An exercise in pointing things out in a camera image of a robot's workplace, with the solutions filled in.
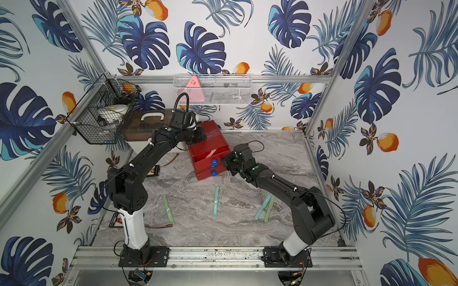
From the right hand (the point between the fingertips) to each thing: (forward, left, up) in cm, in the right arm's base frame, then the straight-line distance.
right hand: (219, 157), depth 85 cm
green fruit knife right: (-14, -26, -19) cm, 35 cm away
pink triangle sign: (+27, +13, +19) cm, 35 cm away
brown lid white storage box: (+22, +47, 0) cm, 52 cm away
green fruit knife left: (-12, +28, -19) cm, 36 cm away
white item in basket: (+11, +46, +17) cm, 51 cm away
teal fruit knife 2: (-16, -22, -19) cm, 33 cm away
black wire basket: (+12, +56, +14) cm, 59 cm away
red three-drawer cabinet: (+9, +2, +3) cm, 10 cm away
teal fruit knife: (-14, +2, -19) cm, 23 cm away
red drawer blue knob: (-1, +3, -7) cm, 8 cm away
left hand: (+11, +7, +5) cm, 14 cm away
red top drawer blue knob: (+1, +4, -2) cm, 5 cm away
